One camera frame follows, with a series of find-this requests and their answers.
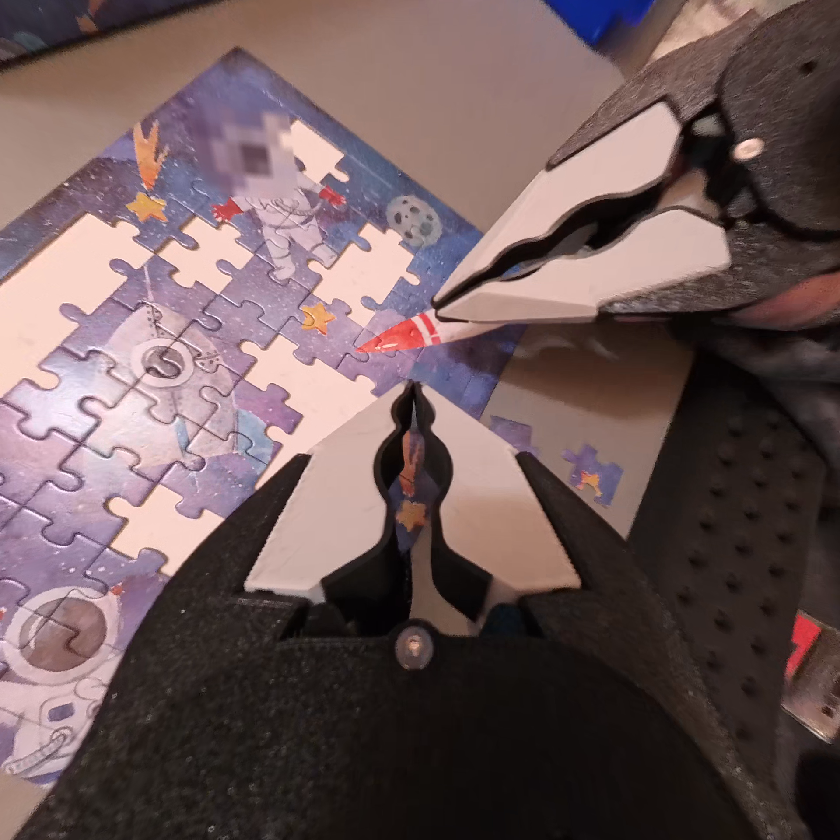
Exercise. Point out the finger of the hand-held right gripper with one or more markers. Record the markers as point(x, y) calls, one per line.
point(590, 170)
point(630, 262)

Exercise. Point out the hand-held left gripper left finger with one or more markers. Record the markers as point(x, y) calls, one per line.
point(315, 525)

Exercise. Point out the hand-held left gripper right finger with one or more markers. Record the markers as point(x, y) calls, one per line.
point(505, 525)

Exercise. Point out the space jigsaw puzzle board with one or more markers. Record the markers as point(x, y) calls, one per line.
point(98, 426)

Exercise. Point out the beige desk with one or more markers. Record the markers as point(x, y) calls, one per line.
point(426, 98)

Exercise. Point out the person's right hand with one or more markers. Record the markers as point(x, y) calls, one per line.
point(800, 305)

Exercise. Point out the blue jigsaw piece orange mark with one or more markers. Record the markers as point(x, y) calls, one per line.
point(594, 472)

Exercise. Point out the blue plastic bin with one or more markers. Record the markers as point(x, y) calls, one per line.
point(604, 16)

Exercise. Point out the space print puzzle box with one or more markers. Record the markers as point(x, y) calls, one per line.
point(65, 26)

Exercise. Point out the metal bracket with red sticker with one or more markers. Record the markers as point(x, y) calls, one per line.
point(814, 682)

